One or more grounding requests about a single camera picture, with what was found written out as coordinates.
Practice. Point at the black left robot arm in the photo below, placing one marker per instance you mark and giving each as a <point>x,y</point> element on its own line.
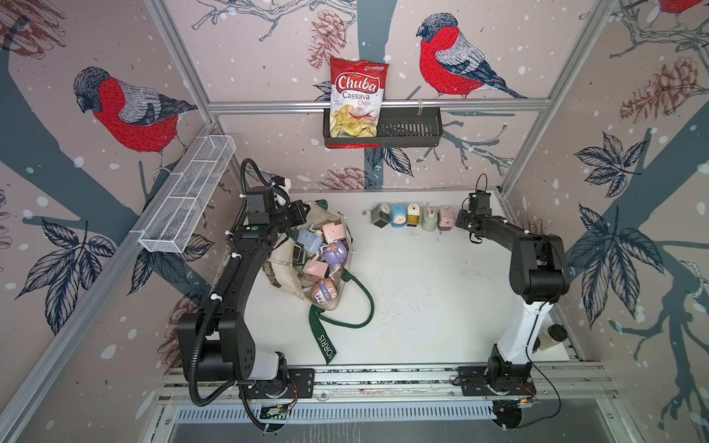
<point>215,344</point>

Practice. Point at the small black square sharpener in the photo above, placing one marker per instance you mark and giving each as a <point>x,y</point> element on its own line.
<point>299,256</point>

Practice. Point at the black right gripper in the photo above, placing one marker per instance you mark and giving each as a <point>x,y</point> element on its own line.
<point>461,214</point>

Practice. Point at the grey blue sharpener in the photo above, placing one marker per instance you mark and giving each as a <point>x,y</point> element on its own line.
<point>310,241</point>

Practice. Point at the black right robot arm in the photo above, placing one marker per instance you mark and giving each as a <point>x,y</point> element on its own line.
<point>538,275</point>

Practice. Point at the pale green sharpener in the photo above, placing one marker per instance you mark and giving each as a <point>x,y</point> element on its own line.
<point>429,218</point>

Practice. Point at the red cassava chips bag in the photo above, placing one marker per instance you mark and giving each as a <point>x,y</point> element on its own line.
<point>355,103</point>

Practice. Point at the canvas tote bag green handles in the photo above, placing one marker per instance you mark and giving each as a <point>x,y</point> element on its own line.
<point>283,275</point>

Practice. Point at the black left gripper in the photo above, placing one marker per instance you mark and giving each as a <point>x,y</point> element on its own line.
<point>300,215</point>

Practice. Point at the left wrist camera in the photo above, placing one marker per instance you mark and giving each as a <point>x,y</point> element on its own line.
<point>281,182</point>

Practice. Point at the pink face sharpener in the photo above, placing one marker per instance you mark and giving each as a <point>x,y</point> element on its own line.
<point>324,291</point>

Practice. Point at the pink square sharpener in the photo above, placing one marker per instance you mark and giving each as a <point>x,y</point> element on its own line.
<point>333,232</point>

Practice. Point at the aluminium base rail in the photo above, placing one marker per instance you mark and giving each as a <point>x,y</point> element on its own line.
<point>382,393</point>

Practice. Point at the yellow sharpener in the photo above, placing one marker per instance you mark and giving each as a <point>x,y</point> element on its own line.
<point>413,215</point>

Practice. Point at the white wire mesh basket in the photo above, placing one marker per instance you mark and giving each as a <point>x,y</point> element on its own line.
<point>179,213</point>

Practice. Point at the purple sharpener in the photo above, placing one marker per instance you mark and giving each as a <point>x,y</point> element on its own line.
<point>335,255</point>

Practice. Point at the black wall basket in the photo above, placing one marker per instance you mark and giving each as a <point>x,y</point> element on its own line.
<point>397,128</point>

